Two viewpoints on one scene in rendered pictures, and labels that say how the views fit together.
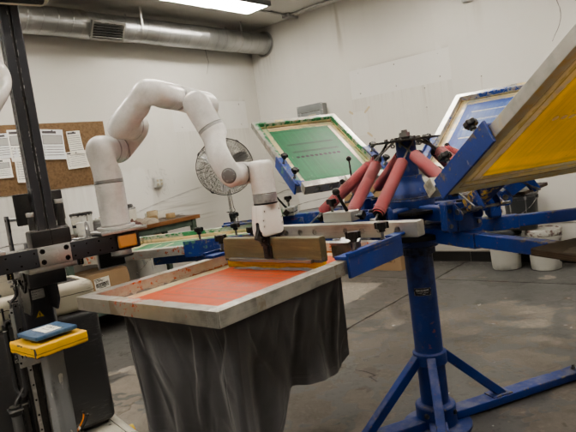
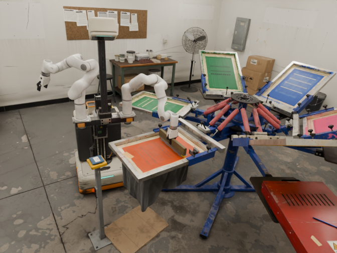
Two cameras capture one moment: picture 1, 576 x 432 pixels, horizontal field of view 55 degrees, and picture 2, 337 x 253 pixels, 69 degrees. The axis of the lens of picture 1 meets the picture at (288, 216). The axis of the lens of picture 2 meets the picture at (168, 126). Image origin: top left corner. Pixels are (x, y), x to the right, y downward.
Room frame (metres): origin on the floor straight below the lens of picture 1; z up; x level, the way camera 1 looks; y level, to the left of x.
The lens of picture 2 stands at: (-0.20, -0.32, 2.20)
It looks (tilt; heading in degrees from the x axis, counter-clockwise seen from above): 28 degrees down; 13
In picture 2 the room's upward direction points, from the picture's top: 5 degrees clockwise
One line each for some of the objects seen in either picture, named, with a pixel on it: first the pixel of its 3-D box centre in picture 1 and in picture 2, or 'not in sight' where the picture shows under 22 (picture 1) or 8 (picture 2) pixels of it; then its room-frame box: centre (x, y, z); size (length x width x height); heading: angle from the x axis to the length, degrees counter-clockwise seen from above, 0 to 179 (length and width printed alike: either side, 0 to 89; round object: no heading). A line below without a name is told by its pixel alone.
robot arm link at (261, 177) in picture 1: (251, 177); (171, 117); (1.74, 0.10, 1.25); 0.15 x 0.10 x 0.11; 73
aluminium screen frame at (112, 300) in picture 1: (249, 272); (161, 148); (1.63, 0.14, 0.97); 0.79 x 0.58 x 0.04; 139
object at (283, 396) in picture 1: (301, 363); (167, 183); (1.45, 0.02, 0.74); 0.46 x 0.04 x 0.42; 139
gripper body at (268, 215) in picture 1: (267, 217); (172, 131); (1.72, 0.06, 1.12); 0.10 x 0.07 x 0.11; 139
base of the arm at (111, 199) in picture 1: (111, 206); (126, 106); (1.89, 0.59, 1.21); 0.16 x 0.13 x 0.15; 38
